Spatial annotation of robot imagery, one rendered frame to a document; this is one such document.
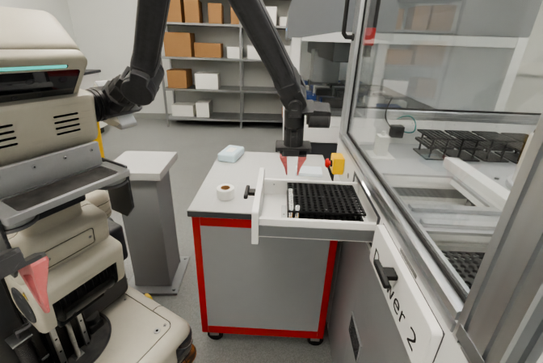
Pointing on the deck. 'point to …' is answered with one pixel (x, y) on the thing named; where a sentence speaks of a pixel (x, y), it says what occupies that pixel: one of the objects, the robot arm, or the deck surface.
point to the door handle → (347, 11)
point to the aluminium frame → (487, 331)
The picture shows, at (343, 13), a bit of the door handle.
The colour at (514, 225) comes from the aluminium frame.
